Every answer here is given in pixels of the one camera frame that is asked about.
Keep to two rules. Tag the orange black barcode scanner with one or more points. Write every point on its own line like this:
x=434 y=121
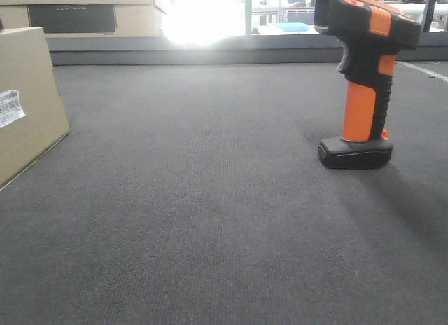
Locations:
x=372 y=34

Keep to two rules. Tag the brown cardboard package box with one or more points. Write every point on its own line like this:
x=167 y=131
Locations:
x=26 y=66

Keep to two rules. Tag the blue tray outside window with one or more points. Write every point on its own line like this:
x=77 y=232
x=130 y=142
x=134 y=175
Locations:
x=294 y=27

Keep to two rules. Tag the white barcode shipping label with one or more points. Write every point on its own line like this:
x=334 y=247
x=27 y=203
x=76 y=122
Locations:
x=11 y=109

